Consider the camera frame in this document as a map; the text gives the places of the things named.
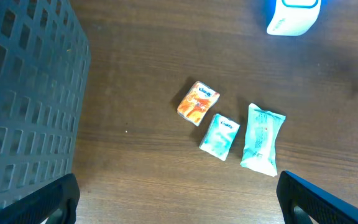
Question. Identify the small orange tissue pack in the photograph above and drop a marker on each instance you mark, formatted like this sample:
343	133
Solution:
199	99

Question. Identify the teal wet wipes pack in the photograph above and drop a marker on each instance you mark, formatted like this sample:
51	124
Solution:
261	133

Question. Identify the white barcode scanner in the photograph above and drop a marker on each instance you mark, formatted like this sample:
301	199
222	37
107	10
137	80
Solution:
293	17

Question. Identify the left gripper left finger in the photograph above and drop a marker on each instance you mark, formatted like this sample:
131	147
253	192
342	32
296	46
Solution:
53	203

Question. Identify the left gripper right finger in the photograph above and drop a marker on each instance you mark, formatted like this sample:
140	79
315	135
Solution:
304	202

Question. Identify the small teal tissue pack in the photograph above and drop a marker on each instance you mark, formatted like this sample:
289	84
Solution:
219	137

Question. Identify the dark grey plastic basket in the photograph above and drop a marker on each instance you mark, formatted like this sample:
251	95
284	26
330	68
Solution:
44	63

